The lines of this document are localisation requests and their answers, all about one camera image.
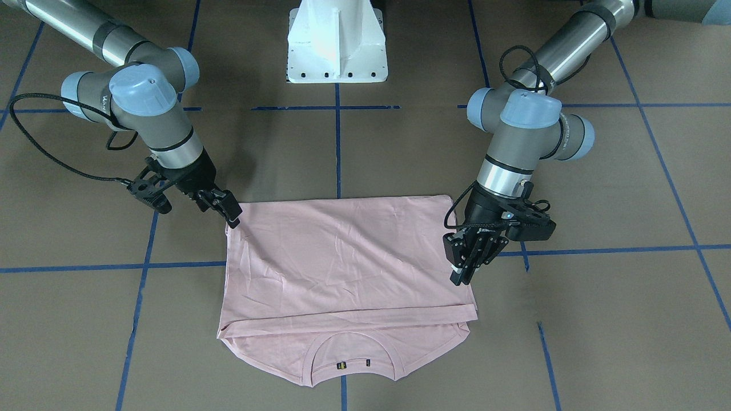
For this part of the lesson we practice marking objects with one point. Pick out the pink Snoopy t-shirt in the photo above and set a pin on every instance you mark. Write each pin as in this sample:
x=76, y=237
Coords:
x=318, y=289

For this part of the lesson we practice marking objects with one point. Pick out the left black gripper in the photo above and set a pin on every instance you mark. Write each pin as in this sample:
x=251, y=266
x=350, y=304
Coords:
x=480, y=210

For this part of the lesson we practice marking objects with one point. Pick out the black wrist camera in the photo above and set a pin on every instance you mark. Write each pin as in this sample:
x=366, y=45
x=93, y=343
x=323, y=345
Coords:
x=528, y=221
x=149, y=185

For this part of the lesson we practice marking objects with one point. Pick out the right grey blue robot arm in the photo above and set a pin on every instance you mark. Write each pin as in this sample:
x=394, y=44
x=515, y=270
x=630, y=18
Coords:
x=139, y=94

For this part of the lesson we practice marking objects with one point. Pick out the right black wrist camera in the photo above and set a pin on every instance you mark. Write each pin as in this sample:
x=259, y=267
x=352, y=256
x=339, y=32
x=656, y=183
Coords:
x=149, y=185

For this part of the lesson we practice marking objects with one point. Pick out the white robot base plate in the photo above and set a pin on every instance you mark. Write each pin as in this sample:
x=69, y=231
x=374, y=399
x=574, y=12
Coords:
x=336, y=42

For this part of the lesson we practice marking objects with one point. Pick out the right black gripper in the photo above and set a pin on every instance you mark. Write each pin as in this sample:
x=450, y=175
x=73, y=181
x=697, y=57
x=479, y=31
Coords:
x=196, y=176

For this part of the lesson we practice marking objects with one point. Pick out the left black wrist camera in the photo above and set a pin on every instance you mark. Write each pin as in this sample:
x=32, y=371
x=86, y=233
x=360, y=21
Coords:
x=528, y=221

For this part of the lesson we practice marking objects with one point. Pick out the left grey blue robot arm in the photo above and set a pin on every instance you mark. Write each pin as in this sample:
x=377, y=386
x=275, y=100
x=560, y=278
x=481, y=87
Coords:
x=528, y=125

